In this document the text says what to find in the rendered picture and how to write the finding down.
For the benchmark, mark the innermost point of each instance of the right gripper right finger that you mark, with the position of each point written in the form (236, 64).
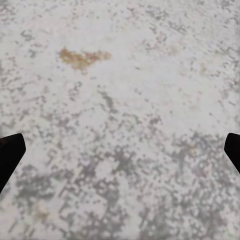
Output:
(232, 149)

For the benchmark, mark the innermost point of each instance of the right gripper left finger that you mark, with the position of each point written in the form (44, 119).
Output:
(12, 149)

